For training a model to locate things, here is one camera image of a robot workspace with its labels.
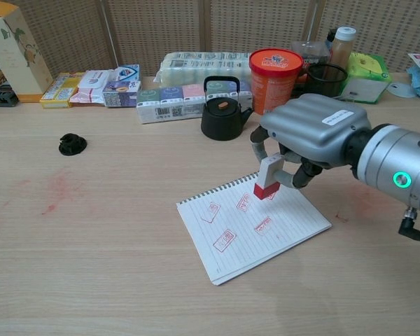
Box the orange cylindrical tub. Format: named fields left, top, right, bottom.
left=248, top=48, right=304, bottom=117

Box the row of pastel boxes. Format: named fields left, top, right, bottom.
left=136, top=80, right=252, bottom=125

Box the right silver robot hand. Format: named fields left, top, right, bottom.
left=250, top=93, right=372, bottom=192

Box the tall cream orange box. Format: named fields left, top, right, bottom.
left=0, top=1, right=54, bottom=104

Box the black teapot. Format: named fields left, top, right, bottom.
left=200, top=76, right=255, bottom=141

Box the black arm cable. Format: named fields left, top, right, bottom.
left=398, top=206, right=420, bottom=246

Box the pale blue round disc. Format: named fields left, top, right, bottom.
left=386, top=82, right=417, bottom=99

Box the wooden woven folding screen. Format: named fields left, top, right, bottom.
left=0, top=0, right=420, bottom=76

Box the pink wet wipes pack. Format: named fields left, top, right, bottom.
left=69, top=69, right=115, bottom=107

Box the white red stamp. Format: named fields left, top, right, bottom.
left=253, top=153, right=285, bottom=201

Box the small black rack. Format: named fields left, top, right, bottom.
left=0, top=83, right=20, bottom=112

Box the purple small box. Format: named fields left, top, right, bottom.
left=101, top=80, right=142, bottom=108

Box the green tissue pack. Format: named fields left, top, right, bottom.
left=339, top=52, right=393, bottom=105

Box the yellow flat box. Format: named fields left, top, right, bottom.
left=38, top=71, right=87, bottom=109

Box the spiral notepad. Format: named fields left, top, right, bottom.
left=176, top=171, right=333, bottom=286

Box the brown bottle white cap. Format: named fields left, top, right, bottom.
left=327, top=25, right=357, bottom=71

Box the dark bottle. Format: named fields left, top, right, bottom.
left=324, top=27, right=338, bottom=53

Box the blue white small box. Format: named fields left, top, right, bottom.
left=110, top=64, right=141, bottom=85

